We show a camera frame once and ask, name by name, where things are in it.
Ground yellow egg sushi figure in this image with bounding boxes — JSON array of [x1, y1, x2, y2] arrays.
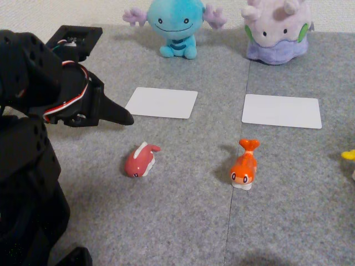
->
[[341, 149, 355, 181]]

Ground pink tuna sushi figure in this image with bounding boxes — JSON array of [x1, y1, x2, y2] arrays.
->
[[124, 141, 161, 179]]

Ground blue Wooper plush toy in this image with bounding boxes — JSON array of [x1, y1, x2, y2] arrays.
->
[[123, 0, 227, 60]]

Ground orange shrimp sushi figure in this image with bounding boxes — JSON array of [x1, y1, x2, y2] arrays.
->
[[229, 139, 261, 191]]

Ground purple Goomy plush toy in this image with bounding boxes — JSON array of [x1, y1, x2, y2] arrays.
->
[[240, 0, 316, 66]]

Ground white rectangular card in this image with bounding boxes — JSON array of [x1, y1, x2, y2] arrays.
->
[[124, 86, 199, 120], [241, 94, 323, 130]]

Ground red white black servo cable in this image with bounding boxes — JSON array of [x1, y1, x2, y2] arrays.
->
[[43, 60, 91, 124]]

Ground black camera mount frame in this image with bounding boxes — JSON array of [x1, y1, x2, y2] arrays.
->
[[45, 25, 103, 62]]

